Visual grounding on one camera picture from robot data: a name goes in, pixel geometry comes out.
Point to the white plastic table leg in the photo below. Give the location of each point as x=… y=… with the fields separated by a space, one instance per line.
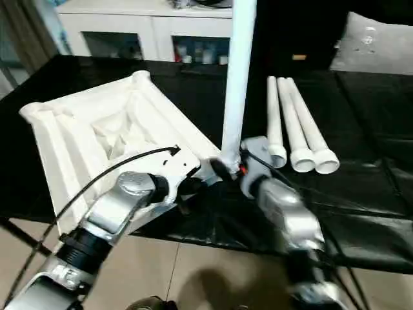
x=292 y=122
x=311 y=126
x=273 y=113
x=238 y=80

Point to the white plastic table top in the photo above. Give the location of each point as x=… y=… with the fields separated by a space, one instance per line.
x=64 y=135

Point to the brown rounded robot part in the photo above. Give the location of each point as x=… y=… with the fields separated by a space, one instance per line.
x=151 y=303

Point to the black cabinet gold label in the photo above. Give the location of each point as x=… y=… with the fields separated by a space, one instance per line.
x=306 y=29

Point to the white cabinet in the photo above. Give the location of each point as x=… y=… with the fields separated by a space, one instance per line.
x=151 y=26

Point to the dark helmet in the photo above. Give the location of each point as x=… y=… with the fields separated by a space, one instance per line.
x=213 y=2

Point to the light blue hanging strip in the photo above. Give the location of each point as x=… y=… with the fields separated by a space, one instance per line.
x=64 y=35

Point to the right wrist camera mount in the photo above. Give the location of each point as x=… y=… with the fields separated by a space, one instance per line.
x=258 y=151

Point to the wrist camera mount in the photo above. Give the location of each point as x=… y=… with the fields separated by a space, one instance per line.
x=180 y=168
x=258 y=151

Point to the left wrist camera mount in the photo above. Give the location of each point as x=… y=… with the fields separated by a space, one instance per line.
x=180 y=168

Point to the black metal table frame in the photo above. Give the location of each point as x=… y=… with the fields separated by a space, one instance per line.
x=22 y=237

